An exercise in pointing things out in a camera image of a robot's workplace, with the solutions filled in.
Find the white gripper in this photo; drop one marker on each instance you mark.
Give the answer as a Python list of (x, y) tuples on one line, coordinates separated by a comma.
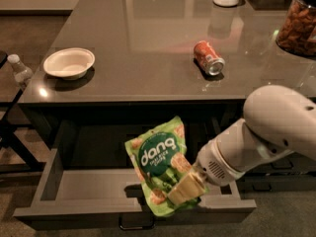
[(213, 164)]

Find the green rice chip bag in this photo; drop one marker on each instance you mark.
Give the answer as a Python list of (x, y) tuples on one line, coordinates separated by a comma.
[(158, 157)]

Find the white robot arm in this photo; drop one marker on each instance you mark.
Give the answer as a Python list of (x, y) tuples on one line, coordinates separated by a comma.
[(276, 122)]

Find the open grey top drawer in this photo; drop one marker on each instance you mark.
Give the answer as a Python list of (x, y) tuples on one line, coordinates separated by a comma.
[(88, 182)]

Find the red soda can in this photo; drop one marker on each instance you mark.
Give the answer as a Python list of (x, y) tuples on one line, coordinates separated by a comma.
[(208, 59)]

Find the white paper bowl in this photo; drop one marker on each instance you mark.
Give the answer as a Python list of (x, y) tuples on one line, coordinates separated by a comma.
[(70, 63)]

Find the black side table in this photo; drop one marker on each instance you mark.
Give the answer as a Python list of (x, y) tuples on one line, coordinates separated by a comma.
[(10, 140)]

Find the glass jar of nuts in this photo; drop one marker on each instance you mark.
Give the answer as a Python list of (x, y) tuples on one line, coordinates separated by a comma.
[(298, 33)]

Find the clear plastic water bottle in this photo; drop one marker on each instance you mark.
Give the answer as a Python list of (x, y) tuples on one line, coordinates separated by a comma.
[(22, 73)]

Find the metal drawer handle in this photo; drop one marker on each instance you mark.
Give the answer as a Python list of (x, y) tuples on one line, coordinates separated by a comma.
[(129, 222)]

